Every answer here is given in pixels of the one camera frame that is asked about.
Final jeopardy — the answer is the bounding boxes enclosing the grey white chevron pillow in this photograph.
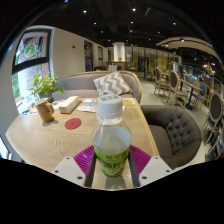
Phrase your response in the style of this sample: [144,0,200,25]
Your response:
[92,70,134,98]

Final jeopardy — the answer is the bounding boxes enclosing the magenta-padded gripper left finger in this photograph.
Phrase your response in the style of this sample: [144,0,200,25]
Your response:
[51,144,98,189]

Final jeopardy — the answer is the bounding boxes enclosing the flat round red coaster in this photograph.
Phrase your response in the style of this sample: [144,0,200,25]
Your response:
[64,117,83,131]

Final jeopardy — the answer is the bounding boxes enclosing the printed paper menu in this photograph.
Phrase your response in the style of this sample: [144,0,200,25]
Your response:
[75,97,100,114]

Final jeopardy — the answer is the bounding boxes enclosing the clear green-label drink bottle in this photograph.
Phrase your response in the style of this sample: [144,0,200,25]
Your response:
[91,93,133,179]

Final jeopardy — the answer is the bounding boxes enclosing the ceiling spot lights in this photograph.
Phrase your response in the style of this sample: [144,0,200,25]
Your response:
[62,0,188,43]

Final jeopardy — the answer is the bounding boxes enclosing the brown ceramic mug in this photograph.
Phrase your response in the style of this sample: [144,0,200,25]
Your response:
[33,97,56,124]

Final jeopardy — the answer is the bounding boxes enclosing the yellow square table sticker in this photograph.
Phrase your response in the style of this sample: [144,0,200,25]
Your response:
[121,97,137,106]

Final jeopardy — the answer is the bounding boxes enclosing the green potted plant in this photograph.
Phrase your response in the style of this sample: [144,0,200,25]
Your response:
[28,72,66,103]

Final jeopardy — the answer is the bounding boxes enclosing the grey tufted armchair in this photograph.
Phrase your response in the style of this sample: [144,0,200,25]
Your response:
[140,104,204,170]

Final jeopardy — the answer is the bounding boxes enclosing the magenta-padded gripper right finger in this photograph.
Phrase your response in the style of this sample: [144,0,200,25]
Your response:
[127,144,174,188]

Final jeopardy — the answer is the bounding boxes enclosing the grey curved sofa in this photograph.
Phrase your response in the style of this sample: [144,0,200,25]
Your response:
[51,69,144,105]

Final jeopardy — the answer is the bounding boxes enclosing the group of dining chairs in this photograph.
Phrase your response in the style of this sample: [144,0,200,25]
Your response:
[152,66,224,158]

